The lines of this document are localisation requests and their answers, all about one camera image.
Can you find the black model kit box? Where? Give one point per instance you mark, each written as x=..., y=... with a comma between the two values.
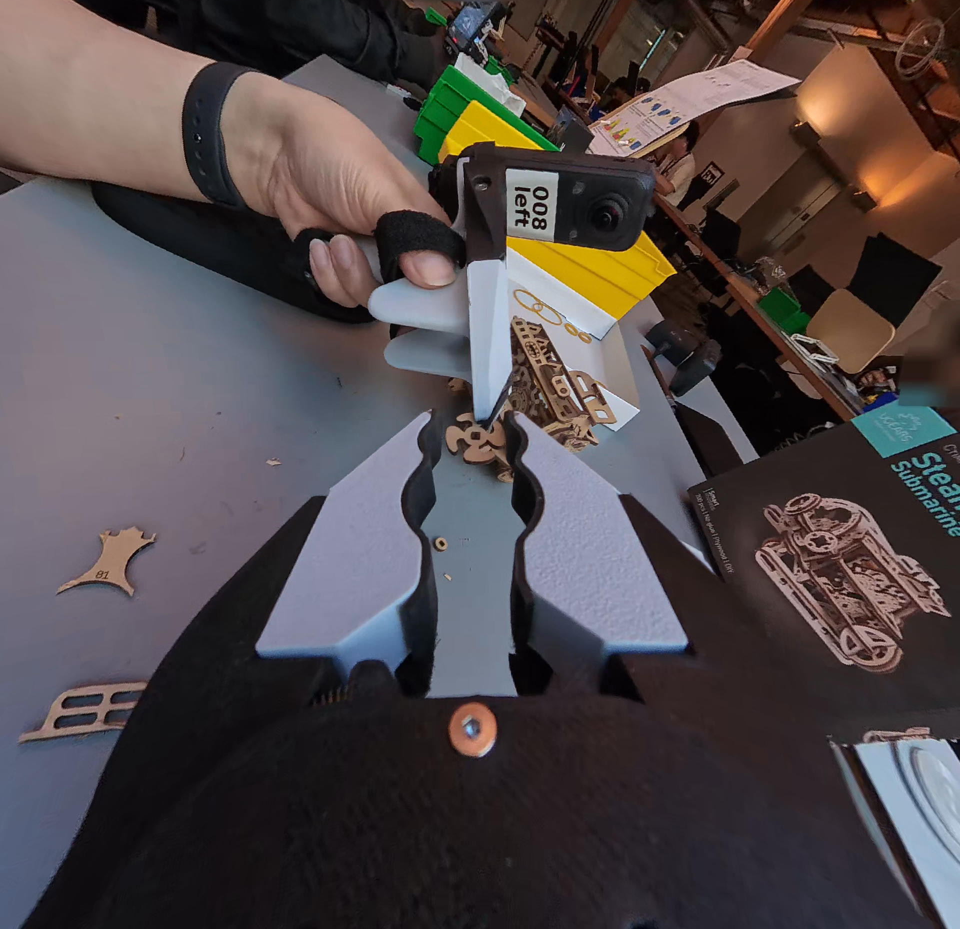
x=862, y=456

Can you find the printed paper sheet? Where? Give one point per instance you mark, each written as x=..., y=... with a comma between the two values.
x=697, y=93

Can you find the green plastic bin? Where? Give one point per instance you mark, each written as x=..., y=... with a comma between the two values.
x=431, y=111

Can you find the black wall sign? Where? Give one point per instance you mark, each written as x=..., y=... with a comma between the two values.
x=712, y=175

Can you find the small green bin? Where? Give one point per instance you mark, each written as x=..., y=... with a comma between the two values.
x=784, y=314

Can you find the black device with screen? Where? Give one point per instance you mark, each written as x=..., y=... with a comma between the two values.
x=472, y=25

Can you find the yellow plastic bin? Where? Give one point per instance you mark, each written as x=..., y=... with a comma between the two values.
x=600, y=269

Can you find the person's left forearm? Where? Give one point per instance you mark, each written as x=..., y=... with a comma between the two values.
x=90, y=81

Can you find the slotted wooden offcut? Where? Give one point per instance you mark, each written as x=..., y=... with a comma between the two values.
x=90, y=691

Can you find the curved wooden offcut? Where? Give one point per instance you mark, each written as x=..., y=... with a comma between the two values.
x=112, y=561

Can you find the white part in bin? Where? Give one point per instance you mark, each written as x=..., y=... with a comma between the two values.
x=484, y=81

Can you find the black wrist band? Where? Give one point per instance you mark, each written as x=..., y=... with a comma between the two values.
x=206, y=134

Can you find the black chair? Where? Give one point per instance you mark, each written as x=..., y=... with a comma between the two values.
x=896, y=276

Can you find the wall lamp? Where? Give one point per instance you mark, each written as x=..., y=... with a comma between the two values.
x=808, y=132

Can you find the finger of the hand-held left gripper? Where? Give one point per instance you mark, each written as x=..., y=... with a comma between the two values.
x=486, y=329

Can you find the wooden gear piece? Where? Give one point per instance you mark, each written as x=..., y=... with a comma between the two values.
x=459, y=438

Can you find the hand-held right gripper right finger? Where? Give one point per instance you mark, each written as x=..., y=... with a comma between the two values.
x=600, y=569

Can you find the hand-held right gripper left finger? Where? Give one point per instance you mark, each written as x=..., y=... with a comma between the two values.
x=337, y=569

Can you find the person's left hand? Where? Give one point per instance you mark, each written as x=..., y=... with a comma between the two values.
x=315, y=164

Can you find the dark grey handheld device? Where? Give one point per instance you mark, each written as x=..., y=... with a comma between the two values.
x=697, y=370
x=664, y=340

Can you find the beige chair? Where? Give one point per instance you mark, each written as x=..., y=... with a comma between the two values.
x=851, y=333

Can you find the wooden mechanical model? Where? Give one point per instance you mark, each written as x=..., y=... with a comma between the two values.
x=555, y=389

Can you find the person's black top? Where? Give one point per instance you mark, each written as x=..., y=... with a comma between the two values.
x=262, y=14

